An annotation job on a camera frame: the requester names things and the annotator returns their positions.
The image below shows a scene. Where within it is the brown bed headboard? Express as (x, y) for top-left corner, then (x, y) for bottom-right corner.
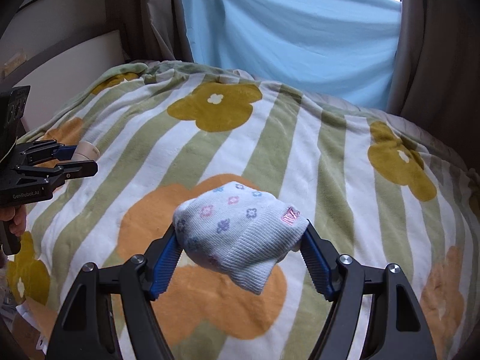
(0, 22), (121, 91)

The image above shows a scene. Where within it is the brown curtain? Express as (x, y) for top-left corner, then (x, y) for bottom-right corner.
(105, 0), (194, 65)
(386, 0), (480, 136)

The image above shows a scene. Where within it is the light blue hanging cloth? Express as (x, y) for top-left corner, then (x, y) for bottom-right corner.
(180, 0), (403, 112)

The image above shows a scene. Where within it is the person's left hand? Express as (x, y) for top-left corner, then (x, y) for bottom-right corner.
(0, 206), (28, 238)

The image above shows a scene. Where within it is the striped flower print blanket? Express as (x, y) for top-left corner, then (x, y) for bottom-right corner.
(5, 60), (480, 360)

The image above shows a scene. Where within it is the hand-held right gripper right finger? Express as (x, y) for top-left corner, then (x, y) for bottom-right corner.
(298, 219), (438, 360)

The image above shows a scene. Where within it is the white headboard cushion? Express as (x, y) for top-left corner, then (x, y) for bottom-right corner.
(20, 30), (130, 133)

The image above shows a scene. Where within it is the white flower print sock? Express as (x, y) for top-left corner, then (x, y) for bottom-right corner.
(172, 181), (310, 296)

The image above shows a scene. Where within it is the cardboard box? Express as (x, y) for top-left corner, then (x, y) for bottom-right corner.
(10, 295), (59, 360)

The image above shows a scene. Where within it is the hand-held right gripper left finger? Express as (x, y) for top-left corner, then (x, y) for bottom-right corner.
(47, 230), (185, 360)

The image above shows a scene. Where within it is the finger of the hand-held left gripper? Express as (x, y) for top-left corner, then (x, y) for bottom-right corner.
(22, 140), (81, 163)
(26, 159), (99, 192)

